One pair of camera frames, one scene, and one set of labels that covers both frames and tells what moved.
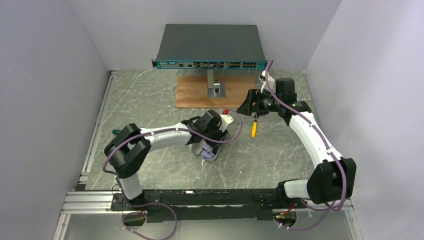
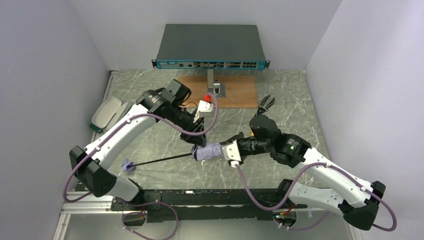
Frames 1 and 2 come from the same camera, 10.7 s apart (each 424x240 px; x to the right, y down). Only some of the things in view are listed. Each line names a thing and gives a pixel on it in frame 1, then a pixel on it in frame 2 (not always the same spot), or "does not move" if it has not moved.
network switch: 212,46 does not move
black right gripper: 256,102 to 234,139
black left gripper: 218,136 to 197,133
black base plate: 205,205 does not move
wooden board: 192,92 does not move
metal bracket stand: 215,89 does not move
